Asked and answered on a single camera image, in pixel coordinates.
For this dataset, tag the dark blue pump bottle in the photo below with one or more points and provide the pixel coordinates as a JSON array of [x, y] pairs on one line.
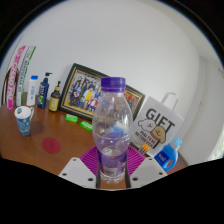
[[42, 95]]

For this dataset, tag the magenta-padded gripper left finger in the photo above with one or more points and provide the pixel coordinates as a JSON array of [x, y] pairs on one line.
[[75, 170]]

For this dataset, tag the clear purple-capped water bottle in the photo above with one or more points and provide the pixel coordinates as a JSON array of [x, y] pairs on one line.
[[112, 133]]

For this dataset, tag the white paper gift bag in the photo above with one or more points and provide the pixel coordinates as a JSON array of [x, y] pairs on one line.
[[158, 125]]

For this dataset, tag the flat round red coaster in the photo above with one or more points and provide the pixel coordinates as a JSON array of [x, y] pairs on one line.
[[51, 145]]

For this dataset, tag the blue detergent bottle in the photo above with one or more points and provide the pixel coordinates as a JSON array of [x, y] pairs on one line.
[[168, 156]]

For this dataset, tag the amber pump bottle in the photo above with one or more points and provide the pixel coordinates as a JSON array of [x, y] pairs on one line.
[[54, 100]]

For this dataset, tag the small brown box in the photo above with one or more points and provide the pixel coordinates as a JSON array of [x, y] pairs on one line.
[[144, 149]]

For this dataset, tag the blue patterned mug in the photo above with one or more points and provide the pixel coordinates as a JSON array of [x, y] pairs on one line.
[[24, 121]]

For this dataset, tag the white bottle with blue cap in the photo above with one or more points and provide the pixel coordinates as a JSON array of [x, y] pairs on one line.
[[32, 91]]

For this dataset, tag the white green-striped shuttlecock tube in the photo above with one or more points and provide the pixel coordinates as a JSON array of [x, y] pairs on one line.
[[24, 76]]

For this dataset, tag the framed group photo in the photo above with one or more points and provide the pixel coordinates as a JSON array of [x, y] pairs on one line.
[[81, 93]]

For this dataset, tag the small green pack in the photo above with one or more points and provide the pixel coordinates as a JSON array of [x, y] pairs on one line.
[[86, 125], [71, 118]]

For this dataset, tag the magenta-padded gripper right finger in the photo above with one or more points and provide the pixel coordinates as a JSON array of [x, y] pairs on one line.
[[148, 170]]

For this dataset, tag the pink shuttlecock tube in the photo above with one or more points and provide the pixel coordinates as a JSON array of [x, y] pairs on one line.
[[14, 80]]

